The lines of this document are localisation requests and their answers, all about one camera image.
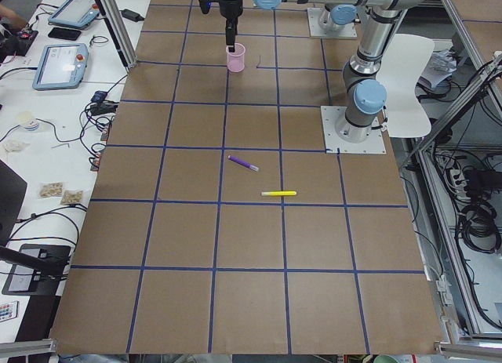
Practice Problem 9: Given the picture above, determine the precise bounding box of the pink mesh cup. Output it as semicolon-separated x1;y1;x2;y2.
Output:
226;43;246;73

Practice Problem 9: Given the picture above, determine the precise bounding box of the black smartphone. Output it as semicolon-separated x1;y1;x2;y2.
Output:
48;27;82;42

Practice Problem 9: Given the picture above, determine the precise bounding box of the teach pendant tablet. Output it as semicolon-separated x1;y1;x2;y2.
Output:
32;43;89;91
48;0;100;30

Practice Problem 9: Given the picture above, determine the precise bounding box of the white plastic chair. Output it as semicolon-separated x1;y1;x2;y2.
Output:
376;34;435;138

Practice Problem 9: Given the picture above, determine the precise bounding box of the person's hand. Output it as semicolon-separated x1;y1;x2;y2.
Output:
0;4;27;30

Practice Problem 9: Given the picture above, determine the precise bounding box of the purple pen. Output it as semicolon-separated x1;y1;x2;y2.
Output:
227;154;260;172

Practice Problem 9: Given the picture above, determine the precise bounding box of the far teach pendant tablet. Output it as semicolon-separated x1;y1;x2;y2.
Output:
48;0;100;30

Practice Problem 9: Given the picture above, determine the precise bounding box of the yellow highlighter pen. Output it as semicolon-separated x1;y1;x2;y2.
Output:
260;191;297;197

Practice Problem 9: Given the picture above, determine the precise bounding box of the aluminium frame post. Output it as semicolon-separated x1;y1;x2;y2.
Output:
94;0;137;69

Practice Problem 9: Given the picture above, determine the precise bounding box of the near teach pendant tablet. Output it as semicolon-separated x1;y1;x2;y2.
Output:
32;43;89;91

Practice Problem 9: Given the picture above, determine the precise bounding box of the black power adapter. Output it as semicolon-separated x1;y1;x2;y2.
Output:
121;9;144;22

